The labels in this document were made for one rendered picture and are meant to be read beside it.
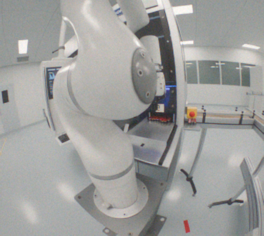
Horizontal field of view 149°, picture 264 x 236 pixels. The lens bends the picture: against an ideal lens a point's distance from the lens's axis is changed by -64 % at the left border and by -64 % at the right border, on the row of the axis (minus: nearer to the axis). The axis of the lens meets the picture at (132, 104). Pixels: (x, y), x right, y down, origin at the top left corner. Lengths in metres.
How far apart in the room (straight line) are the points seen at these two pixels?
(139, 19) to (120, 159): 0.42
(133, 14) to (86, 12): 0.27
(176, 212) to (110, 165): 1.17
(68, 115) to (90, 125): 0.05
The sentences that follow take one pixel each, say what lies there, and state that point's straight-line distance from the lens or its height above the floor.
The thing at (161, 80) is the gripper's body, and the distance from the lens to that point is 0.42.
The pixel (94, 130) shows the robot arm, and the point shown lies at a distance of 0.21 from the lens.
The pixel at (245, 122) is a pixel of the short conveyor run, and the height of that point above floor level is 0.90.
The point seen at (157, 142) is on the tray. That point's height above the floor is 0.90.
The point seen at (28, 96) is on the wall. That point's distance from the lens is 5.60.
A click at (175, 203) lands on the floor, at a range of 1.34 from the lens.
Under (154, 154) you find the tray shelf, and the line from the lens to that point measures 0.52.
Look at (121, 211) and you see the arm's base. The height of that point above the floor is 0.87.
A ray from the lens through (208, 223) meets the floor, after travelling 1.37.
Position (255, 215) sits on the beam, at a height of 0.52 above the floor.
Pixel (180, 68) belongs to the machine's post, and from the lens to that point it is 0.71.
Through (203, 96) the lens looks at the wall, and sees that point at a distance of 5.41.
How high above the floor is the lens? 1.22
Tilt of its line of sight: 12 degrees down
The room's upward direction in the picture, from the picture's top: 5 degrees counter-clockwise
